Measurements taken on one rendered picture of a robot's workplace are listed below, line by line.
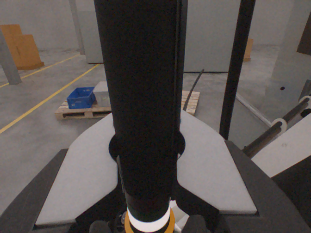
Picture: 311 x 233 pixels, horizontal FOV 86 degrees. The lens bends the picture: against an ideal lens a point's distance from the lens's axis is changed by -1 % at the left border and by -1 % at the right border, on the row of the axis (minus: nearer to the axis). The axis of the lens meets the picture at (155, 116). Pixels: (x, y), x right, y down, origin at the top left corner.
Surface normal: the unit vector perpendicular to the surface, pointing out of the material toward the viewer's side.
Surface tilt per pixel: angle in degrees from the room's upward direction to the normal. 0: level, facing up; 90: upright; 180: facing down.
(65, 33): 90
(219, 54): 90
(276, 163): 50
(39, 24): 90
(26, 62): 90
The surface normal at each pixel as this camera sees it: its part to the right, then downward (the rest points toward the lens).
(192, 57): -0.04, 0.49
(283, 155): -0.78, -0.53
